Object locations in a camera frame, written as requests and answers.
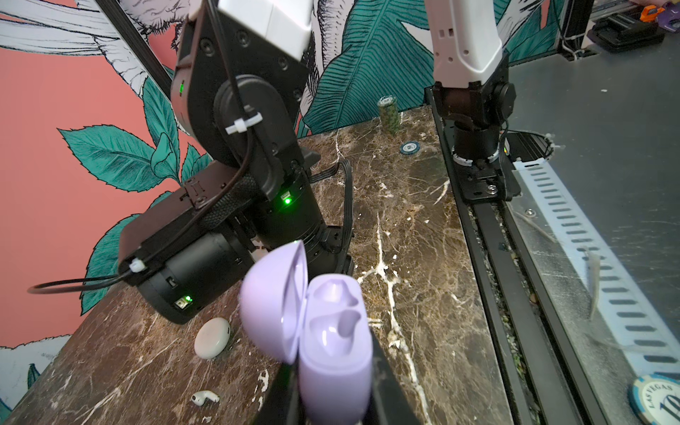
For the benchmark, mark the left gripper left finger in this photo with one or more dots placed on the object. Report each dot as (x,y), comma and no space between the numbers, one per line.
(282,405)

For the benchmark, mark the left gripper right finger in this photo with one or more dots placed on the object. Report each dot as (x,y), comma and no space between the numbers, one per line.
(388,404)

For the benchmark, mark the purple earbud charging case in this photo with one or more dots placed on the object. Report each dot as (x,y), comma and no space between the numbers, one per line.
(317,324)

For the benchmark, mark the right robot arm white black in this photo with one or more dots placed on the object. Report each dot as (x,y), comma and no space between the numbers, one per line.
(237,80)

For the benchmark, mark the white earbud on table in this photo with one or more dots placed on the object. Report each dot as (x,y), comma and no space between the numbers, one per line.
(199,398)

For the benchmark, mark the poker chip near right base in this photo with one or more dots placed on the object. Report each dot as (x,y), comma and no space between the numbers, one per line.
(410,148)

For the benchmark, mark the green poker chip stack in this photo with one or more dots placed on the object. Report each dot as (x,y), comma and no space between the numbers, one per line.
(389,114)

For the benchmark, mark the black mounting rail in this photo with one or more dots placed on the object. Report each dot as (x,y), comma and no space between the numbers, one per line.
(538,388)

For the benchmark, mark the poker chip on duct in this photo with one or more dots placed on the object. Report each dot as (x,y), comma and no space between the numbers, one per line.
(655,399)

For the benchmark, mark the white slotted cable duct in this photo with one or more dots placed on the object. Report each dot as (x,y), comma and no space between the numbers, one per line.
(618,315)

